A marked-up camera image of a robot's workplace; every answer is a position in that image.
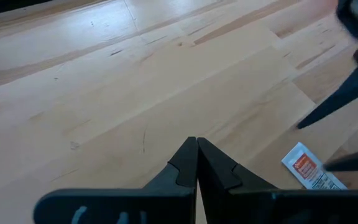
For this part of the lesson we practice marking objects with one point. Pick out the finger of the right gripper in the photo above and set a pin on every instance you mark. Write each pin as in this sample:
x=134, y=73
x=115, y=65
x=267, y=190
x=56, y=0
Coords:
x=356, y=161
x=346, y=91

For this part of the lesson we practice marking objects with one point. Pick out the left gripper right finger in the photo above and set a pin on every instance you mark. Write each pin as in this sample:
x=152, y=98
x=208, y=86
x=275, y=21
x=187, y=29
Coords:
x=222, y=193

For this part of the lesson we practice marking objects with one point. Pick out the black aluminium table frame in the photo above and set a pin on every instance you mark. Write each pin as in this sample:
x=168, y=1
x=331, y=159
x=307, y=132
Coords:
x=5, y=3

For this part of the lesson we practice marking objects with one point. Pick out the white packet red print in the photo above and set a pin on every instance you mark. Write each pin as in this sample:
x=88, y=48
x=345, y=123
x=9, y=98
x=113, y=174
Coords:
x=304, y=166

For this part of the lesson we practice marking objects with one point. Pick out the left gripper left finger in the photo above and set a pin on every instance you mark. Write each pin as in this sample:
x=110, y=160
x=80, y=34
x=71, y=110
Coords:
x=179, y=186

